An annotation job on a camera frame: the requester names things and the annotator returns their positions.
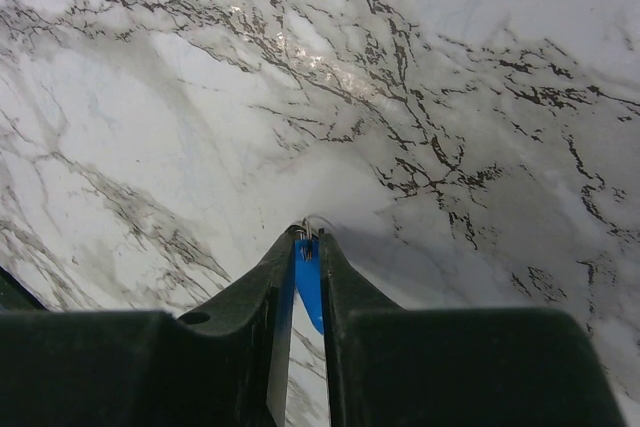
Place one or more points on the blue tagged key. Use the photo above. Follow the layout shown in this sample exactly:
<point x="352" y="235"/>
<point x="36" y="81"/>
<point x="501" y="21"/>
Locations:
<point x="307" y="269"/>

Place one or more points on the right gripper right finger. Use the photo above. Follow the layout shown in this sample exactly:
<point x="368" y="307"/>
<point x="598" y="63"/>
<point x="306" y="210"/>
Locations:
<point x="389" y="366"/>

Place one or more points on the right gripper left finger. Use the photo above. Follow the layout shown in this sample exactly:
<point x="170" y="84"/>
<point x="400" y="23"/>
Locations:
<point x="222" y="363"/>

